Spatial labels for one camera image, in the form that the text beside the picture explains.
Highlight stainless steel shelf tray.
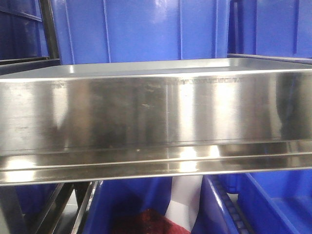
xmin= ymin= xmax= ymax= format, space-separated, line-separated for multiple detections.
xmin=0 ymin=58 xmax=312 ymax=185

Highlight blue bin upper right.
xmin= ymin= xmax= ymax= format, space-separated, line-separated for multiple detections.
xmin=228 ymin=0 xmax=312 ymax=59

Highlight metal rack frame lower left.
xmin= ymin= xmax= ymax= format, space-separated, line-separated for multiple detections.
xmin=0 ymin=181 xmax=98 ymax=234

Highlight blue bin upper left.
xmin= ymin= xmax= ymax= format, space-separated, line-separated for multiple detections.
xmin=0 ymin=0 xmax=48 ymax=60

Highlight blue bin lower right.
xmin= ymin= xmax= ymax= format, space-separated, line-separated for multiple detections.
xmin=191 ymin=170 xmax=312 ymax=234

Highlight dark red cloth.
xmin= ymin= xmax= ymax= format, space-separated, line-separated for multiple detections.
xmin=111 ymin=209 xmax=191 ymax=234

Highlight black shelf upright post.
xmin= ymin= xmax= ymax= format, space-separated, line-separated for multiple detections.
xmin=39 ymin=0 xmax=60 ymax=59

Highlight blue bin behind shelf centre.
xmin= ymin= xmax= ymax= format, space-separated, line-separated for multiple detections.
xmin=51 ymin=0 xmax=230 ymax=64

